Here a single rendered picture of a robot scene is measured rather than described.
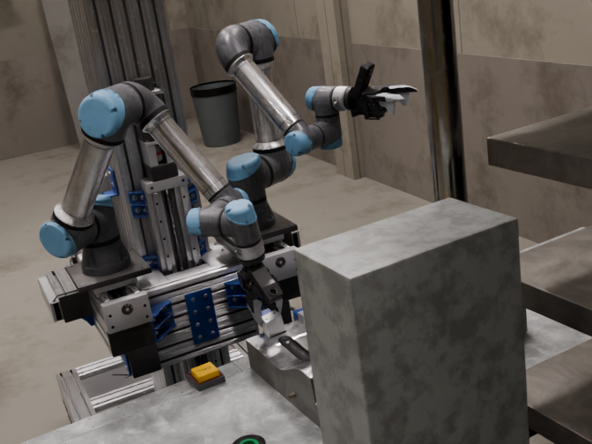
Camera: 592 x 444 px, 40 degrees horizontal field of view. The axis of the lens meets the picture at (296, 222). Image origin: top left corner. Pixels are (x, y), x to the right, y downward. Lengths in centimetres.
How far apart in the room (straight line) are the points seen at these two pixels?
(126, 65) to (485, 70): 293
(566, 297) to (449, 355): 27
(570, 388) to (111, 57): 166
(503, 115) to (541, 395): 355
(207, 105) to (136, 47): 583
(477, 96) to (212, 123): 390
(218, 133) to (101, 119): 637
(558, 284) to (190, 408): 109
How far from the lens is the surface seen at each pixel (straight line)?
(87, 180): 226
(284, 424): 203
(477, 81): 518
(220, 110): 842
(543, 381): 165
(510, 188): 514
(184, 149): 223
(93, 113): 215
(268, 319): 223
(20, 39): 989
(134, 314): 243
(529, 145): 136
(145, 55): 262
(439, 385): 124
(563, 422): 154
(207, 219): 211
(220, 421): 209
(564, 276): 148
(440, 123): 143
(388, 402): 119
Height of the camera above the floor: 190
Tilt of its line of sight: 19 degrees down
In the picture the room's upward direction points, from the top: 8 degrees counter-clockwise
